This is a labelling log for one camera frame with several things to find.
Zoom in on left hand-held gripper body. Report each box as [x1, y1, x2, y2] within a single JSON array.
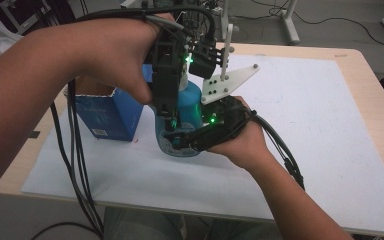
[[144, 23, 235, 108]]

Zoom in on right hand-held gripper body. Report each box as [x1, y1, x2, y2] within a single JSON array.
[[192, 63, 261, 153]]

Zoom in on blue plastic bottle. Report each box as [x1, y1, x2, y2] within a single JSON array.
[[152, 71, 205, 159]]

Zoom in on blue cardboard box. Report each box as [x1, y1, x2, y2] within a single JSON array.
[[66, 64, 155, 143]]

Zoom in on person's right hand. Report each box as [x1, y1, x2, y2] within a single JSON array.
[[206, 95, 272, 168]]

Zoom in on person's left hand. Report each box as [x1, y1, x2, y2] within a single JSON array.
[[69, 12, 177, 105]]

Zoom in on person's dark pants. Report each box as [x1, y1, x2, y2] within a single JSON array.
[[102, 206, 276, 240]]

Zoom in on white foam mat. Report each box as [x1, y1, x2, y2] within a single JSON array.
[[20, 53, 384, 237]]

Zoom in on left gripper black cable bundle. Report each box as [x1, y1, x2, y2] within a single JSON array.
[[49, 5, 218, 240]]

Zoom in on black floor cable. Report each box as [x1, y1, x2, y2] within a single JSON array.
[[249, 0, 384, 48]]

